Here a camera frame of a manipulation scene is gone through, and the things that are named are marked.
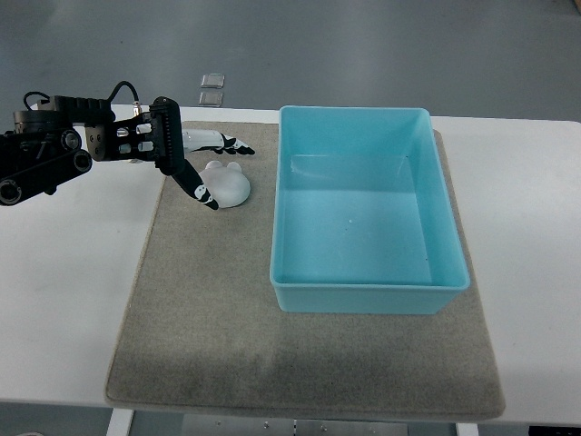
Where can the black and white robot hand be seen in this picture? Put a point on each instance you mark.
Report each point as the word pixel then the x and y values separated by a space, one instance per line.
pixel 176 143

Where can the white plush bunny toy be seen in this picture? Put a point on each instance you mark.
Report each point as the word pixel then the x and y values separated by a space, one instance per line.
pixel 227 184

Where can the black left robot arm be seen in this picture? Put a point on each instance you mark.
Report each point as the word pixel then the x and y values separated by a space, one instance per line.
pixel 58 138

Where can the blue plastic box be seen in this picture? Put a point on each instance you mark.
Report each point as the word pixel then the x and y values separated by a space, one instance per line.
pixel 363 219

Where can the lower floor outlet plate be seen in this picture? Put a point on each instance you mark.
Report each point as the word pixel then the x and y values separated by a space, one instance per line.
pixel 211 99

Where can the floor outlet plate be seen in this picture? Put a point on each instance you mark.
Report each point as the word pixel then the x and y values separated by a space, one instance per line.
pixel 213 81
pixel 211 99

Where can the upper floor outlet plate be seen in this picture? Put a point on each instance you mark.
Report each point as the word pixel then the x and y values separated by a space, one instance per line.
pixel 213 81

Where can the grey felt mat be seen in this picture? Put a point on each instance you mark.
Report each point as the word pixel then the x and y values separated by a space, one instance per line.
pixel 203 332

